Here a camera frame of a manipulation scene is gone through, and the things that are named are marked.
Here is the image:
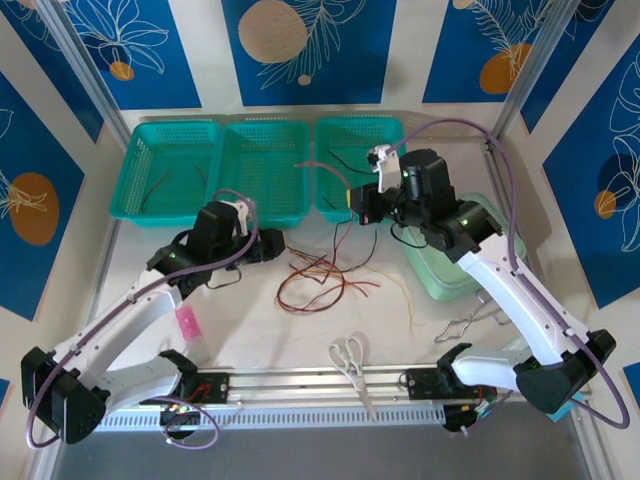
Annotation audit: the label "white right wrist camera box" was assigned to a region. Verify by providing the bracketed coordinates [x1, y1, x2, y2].
[366, 144, 402, 194]

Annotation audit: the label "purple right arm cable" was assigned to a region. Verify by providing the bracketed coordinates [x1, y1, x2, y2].
[394, 118, 631, 436]

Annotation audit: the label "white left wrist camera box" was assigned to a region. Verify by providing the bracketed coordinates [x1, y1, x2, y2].
[230, 198, 257, 236]

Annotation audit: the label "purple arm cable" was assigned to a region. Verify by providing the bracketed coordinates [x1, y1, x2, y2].
[27, 188, 261, 451]
[394, 118, 631, 436]

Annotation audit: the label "white handled scissors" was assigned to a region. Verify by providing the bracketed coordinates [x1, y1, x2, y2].
[328, 335, 380, 424]

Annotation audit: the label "white slotted cable duct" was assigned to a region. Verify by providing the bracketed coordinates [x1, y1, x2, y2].
[94, 405, 446, 434]

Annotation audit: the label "thin red cable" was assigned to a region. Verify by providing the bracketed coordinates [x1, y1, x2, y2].
[293, 160, 355, 274]

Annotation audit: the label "black controller board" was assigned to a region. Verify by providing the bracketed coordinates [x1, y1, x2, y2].
[442, 403, 496, 436]
[158, 402, 205, 444]

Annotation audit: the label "cream cable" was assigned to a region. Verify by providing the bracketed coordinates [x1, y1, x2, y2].
[377, 267, 417, 337]

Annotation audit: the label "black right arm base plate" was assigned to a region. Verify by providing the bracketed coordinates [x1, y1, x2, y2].
[405, 367, 499, 401]

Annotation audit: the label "red looped cable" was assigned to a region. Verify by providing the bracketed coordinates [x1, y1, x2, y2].
[276, 267, 347, 315]

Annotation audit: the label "mint green zip case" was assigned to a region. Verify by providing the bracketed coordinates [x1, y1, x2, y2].
[402, 192, 529, 302]

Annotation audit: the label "pink capped clear tube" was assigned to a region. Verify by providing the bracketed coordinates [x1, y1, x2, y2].
[174, 306, 211, 361]

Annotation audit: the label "aluminium frame post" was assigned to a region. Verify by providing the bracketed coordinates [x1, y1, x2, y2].
[487, 0, 576, 150]
[33, 0, 135, 149]

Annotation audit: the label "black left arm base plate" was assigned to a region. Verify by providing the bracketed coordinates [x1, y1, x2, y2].
[174, 370, 231, 406]

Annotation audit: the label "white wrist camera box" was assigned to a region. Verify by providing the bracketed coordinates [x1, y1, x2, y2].
[366, 144, 402, 194]
[230, 198, 257, 236]

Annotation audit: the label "bent metal wire clip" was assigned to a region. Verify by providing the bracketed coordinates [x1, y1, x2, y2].
[432, 292, 506, 346]

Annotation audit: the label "light blue paper packet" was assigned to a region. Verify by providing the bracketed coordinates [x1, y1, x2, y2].
[544, 392, 587, 416]

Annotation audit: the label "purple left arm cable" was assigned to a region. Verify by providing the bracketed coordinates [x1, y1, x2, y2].
[27, 188, 261, 451]

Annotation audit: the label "dark red cable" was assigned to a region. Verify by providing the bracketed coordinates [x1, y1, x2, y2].
[141, 169, 172, 209]

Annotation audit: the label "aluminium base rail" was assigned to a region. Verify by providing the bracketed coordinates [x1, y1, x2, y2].
[42, 362, 594, 412]

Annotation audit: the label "yellow orange cable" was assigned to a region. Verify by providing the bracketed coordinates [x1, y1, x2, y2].
[288, 252, 382, 300]

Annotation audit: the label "teal plastic basket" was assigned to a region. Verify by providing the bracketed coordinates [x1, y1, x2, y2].
[208, 121, 310, 230]
[108, 119, 223, 229]
[313, 116, 415, 224]

